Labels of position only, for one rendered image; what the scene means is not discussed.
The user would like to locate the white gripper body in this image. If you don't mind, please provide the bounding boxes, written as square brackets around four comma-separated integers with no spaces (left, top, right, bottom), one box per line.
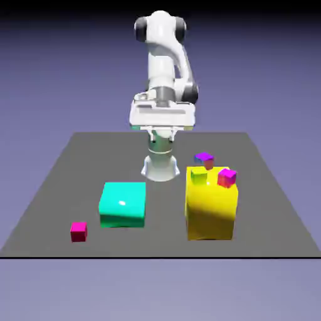
[129,100,196,132]

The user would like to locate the small purple cube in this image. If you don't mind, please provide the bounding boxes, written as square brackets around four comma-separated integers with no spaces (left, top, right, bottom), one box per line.
[194,152,215,171]

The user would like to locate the small yellow-green cube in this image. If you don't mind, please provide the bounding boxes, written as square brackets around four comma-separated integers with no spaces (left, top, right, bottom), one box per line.
[190,167,208,186]

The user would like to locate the small magenta cube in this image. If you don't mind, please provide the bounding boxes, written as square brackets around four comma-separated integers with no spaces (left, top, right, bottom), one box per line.
[217,167,238,189]

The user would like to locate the small pink cube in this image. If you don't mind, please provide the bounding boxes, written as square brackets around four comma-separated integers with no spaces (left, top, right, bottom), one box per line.
[70,221,88,243]

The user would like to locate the large cyan box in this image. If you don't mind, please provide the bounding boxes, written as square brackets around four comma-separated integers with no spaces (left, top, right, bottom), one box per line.
[98,182,147,229]

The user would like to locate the large yellow box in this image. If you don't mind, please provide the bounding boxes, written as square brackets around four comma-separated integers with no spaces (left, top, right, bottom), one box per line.
[184,166,239,241]

